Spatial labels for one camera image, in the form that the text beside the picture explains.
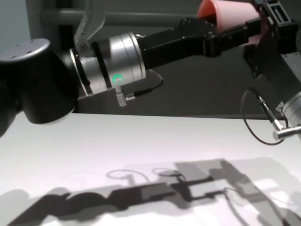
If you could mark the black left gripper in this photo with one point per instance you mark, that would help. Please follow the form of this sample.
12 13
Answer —
169 47

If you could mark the pink plastic cup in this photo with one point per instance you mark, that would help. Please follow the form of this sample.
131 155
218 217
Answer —
235 11

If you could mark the dark vertical frame post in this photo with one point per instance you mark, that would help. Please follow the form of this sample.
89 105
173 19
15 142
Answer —
65 35

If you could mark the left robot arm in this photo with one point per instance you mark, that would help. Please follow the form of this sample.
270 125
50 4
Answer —
35 82

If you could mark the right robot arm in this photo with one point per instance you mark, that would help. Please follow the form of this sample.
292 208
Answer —
294 110

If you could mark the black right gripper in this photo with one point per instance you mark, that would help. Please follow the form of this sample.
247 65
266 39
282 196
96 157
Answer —
277 40

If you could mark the thick grey wall rail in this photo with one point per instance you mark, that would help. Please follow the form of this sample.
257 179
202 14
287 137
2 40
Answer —
141 18

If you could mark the thin grey wall rail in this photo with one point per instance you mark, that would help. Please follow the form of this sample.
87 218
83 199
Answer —
188 115

